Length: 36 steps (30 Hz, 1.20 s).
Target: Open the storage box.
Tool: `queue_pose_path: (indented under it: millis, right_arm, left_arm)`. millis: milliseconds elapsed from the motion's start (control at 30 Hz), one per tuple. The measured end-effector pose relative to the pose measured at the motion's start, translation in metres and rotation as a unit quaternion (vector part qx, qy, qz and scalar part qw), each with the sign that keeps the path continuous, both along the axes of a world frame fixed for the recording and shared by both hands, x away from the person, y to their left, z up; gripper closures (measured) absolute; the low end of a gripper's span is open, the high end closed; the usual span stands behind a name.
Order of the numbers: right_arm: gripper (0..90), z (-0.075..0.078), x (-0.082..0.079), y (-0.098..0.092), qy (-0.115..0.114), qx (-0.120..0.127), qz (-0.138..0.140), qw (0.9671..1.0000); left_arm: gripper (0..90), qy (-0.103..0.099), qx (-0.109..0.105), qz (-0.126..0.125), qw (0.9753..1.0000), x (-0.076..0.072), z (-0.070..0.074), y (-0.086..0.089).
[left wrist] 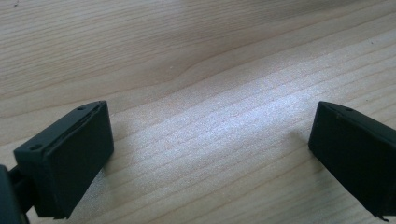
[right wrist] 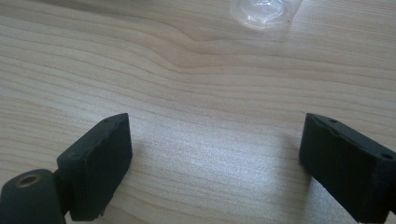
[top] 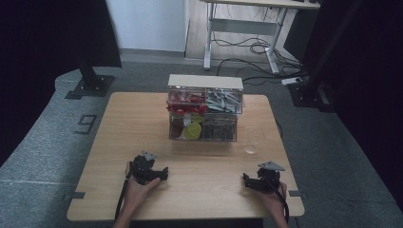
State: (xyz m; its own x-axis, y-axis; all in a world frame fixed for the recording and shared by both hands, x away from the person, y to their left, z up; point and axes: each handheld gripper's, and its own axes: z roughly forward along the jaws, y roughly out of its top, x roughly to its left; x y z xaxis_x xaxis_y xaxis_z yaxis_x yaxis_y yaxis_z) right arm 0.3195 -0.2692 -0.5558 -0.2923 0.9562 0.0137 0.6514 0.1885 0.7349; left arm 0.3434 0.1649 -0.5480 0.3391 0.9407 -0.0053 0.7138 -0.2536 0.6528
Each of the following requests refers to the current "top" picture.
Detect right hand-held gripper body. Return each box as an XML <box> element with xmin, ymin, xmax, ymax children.
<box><xmin>256</xmin><ymin>161</ymin><xmax>286</xmax><ymax>194</ymax></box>

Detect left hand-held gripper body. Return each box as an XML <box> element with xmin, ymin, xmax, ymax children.
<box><xmin>129</xmin><ymin>150</ymin><xmax>159</xmax><ymax>186</ymax></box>

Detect person's right hand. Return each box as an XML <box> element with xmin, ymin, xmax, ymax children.
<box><xmin>255</xmin><ymin>180</ymin><xmax>289</xmax><ymax>215</ymax></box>

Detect person's left hand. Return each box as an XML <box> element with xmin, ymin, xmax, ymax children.
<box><xmin>125</xmin><ymin>161</ymin><xmax>162</xmax><ymax>205</ymax></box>

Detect clear drinking glass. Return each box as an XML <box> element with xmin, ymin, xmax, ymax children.
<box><xmin>243</xmin><ymin>126</ymin><xmax>266</xmax><ymax>156</ymax></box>

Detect brown round pods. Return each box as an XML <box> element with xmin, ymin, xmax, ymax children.
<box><xmin>170</xmin><ymin>117</ymin><xmax>185</xmax><ymax>139</ymax></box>

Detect pile of dark packets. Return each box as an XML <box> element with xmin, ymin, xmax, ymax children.
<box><xmin>202</xmin><ymin>121</ymin><xmax>238</xmax><ymax>142</ymax></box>

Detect pile of red packets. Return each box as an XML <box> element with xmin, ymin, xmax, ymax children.
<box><xmin>166</xmin><ymin>90</ymin><xmax>209</xmax><ymax>116</ymax></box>

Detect clear organizer box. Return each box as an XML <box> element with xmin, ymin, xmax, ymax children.
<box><xmin>166</xmin><ymin>73</ymin><xmax>244</xmax><ymax>143</ymax></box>

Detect pile of grey packets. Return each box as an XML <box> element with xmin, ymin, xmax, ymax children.
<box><xmin>206</xmin><ymin>88</ymin><xmax>243</xmax><ymax>114</ymax></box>

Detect black stand with square base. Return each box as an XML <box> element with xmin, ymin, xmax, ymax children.
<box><xmin>64</xmin><ymin>53</ymin><xmax>116</xmax><ymax>101</ymax></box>

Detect black stand with block base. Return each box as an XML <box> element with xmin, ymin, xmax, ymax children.
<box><xmin>286</xmin><ymin>0</ymin><xmax>365</xmax><ymax>114</ymax></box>

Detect white power strip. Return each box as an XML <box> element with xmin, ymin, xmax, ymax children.
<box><xmin>280</xmin><ymin>76</ymin><xmax>304</xmax><ymax>86</ymax></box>

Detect black curtain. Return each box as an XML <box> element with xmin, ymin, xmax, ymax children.
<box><xmin>283</xmin><ymin>0</ymin><xmax>403</xmax><ymax>214</ymax></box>
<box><xmin>0</xmin><ymin>0</ymin><xmax>124</xmax><ymax>168</ymax></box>

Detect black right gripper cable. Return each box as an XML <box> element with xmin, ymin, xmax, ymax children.
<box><xmin>261</xmin><ymin>174</ymin><xmax>291</xmax><ymax>224</ymax></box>

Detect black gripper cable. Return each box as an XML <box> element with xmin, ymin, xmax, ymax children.
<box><xmin>114</xmin><ymin>178</ymin><xmax>130</xmax><ymax>221</ymax></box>
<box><xmin>261</xmin><ymin>174</ymin><xmax>291</xmax><ymax>224</ymax></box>

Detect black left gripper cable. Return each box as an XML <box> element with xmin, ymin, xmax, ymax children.
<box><xmin>114</xmin><ymin>178</ymin><xmax>130</xmax><ymax>221</ymax></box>

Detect tangle of black floor cables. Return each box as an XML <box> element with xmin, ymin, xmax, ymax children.
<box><xmin>211</xmin><ymin>31</ymin><xmax>310</xmax><ymax>87</ymax></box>

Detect white metal frame desk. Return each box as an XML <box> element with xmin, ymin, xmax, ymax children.
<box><xmin>199</xmin><ymin>0</ymin><xmax>321</xmax><ymax>76</ymax></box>

